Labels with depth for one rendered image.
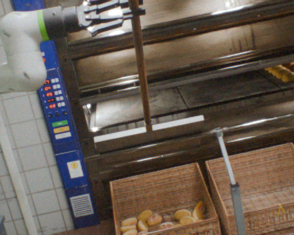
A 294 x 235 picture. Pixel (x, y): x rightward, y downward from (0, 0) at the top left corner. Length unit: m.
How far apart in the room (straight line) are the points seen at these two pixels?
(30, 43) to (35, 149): 1.55
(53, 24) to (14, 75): 0.18
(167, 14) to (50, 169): 1.16
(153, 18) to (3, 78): 1.38
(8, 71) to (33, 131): 1.44
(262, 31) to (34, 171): 1.58
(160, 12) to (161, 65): 0.30
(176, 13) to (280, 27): 0.62
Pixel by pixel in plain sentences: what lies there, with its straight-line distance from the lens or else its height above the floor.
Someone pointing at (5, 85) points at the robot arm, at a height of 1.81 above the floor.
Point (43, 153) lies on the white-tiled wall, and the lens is 2.90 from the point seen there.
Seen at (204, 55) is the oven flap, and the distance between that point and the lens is 2.76.
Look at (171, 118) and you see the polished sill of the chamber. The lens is 2.83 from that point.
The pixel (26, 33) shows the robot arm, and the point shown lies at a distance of 1.42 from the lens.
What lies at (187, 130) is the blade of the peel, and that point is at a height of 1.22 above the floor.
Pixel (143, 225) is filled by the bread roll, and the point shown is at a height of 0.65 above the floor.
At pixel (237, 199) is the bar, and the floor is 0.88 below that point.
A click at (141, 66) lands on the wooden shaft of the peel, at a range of 1.73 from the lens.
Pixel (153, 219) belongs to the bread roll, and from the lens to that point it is 2.87.
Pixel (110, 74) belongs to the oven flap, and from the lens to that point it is 2.72.
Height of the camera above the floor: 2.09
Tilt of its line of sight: 18 degrees down
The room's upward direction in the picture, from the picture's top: 12 degrees counter-clockwise
